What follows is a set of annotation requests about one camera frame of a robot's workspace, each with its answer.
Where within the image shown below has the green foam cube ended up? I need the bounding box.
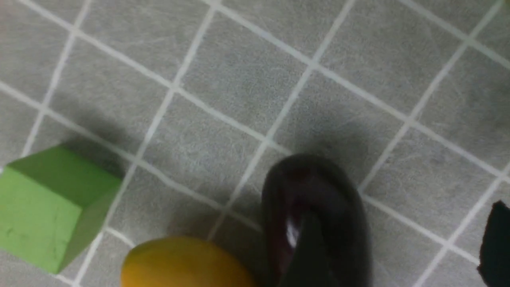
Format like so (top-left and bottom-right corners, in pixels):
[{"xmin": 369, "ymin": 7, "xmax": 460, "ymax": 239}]
[{"xmin": 0, "ymin": 145, "xmax": 122, "ymax": 274}]

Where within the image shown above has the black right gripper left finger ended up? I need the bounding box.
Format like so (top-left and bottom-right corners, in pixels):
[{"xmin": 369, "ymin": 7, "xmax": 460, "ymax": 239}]
[{"xmin": 279, "ymin": 212, "xmax": 337, "ymax": 287}]

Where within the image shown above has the orange yellow mango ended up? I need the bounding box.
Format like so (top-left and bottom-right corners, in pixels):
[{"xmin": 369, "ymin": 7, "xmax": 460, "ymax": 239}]
[{"xmin": 120, "ymin": 236, "xmax": 257, "ymax": 287}]

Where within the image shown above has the dark purple eggplant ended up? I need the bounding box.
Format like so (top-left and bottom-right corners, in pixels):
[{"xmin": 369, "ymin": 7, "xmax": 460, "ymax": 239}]
[{"xmin": 261, "ymin": 154, "xmax": 373, "ymax": 287}]

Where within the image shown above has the grey checked tablecloth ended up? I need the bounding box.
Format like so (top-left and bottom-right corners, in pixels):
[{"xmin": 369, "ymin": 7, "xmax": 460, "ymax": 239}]
[{"xmin": 1, "ymin": 0, "xmax": 509, "ymax": 287}]

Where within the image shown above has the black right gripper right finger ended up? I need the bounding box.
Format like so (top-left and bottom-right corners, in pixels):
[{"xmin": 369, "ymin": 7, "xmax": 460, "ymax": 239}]
[{"xmin": 477, "ymin": 201, "xmax": 510, "ymax": 287}]

